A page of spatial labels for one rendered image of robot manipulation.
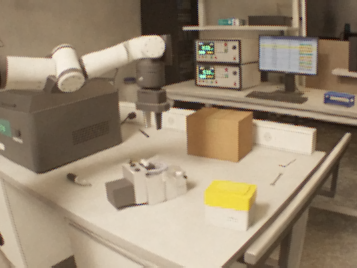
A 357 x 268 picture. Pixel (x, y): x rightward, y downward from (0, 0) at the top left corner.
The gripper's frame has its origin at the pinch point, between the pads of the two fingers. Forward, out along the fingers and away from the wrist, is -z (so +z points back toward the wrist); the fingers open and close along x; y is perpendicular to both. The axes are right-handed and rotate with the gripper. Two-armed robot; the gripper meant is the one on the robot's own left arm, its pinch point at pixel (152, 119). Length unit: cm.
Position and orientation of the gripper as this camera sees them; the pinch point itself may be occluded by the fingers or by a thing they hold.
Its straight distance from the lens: 111.4
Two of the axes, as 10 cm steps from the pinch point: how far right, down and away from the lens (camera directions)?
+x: 8.2, 1.4, -5.5
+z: -0.3, -9.5, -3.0
